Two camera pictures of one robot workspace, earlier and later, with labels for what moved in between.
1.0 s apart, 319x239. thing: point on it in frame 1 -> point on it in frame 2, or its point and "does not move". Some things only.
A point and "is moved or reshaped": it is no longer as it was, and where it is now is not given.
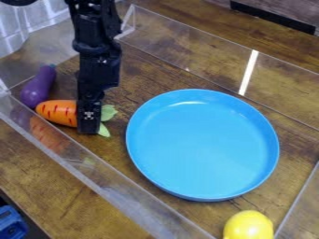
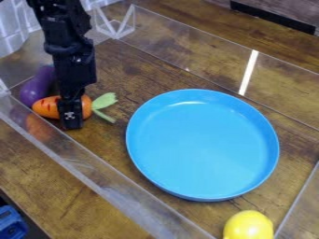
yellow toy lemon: (248, 224) does not move
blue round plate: (202, 144) does not move
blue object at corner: (12, 226) does not move
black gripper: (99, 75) -> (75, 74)
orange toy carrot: (61, 112) is moved or reshaped
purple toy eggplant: (37, 90) does not move
